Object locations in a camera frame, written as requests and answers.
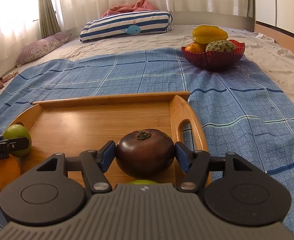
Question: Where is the wooden serving tray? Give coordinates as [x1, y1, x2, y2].
[0, 91, 213, 197]

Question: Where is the large orange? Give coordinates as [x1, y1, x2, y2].
[0, 154, 21, 191]

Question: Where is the green custard apple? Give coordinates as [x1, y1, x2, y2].
[205, 40, 236, 53]

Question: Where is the purple floral pillow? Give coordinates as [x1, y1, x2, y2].
[15, 32, 71, 67]

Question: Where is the green apple right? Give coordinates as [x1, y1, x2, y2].
[129, 180, 157, 185]

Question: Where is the yellow starfruit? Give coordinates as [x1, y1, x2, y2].
[192, 25, 228, 44]

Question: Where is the blue striped whale pillow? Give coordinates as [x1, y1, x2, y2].
[79, 10, 173, 42]

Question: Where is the blue checked blanket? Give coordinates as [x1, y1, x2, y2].
[0, 48, 294, 232]

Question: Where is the orange fruit in bowl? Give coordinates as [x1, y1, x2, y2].
[185, 42, 207, 53]

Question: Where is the red glass fruit bowl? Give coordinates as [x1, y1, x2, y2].
[181, 40, 245, 71]

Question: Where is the green apple left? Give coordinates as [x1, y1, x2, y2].
[3, 124, 32, 158]

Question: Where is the pink crumpled blanket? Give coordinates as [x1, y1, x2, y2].
[101, 0, 157, 18]

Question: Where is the olive green drape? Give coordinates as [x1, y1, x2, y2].
[39, 0, 61, 38]

